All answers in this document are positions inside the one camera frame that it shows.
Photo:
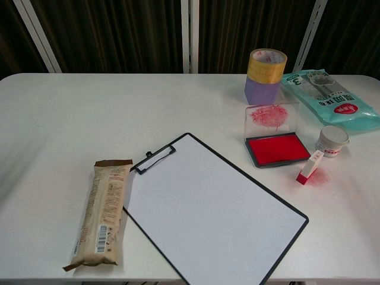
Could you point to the black clipboard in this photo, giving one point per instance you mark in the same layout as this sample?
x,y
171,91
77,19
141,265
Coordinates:
x,y
148,154

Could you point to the red ink pad clear lid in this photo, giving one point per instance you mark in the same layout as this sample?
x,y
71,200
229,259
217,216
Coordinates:
x,y
276,150

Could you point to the red white stamp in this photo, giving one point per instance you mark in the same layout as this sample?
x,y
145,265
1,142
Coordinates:
x,y
308,167

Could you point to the white paper sheet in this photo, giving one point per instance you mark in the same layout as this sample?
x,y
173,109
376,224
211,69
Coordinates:
x,y
207,207

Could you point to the small white jar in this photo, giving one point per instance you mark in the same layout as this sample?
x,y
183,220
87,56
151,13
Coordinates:
x,y
331,139

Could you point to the brown snack package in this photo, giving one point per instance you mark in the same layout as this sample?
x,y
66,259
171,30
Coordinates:
x,y
101,213

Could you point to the white frame post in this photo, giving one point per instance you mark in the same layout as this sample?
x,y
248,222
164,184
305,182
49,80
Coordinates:
x,y
189,35
308,35
38,38

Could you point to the dark curtain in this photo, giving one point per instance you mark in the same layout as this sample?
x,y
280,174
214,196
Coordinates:
x,y
118,35

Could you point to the yellow tape roll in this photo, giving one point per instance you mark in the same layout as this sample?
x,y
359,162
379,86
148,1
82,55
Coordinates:
x,y
264,71

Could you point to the teal cloth package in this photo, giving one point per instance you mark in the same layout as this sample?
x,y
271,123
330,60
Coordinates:
x,y
326,101

